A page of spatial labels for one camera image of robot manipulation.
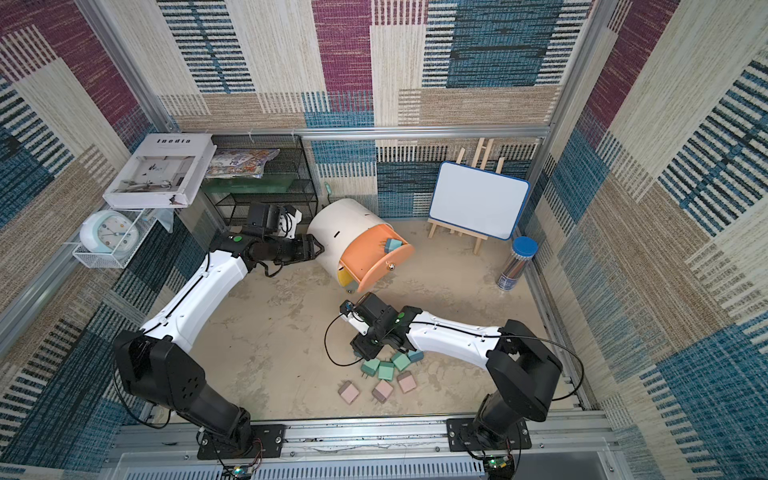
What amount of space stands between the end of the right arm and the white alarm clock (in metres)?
0.54

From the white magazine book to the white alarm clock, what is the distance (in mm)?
53

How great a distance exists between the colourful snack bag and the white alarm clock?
0.74 ft

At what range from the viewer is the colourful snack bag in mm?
828

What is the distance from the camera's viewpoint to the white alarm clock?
63 centimetres

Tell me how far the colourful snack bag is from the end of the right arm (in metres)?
0.48

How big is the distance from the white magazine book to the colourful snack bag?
33mm

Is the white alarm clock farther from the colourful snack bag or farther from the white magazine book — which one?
the colourful snack bag

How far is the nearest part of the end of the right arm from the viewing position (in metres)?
0.60
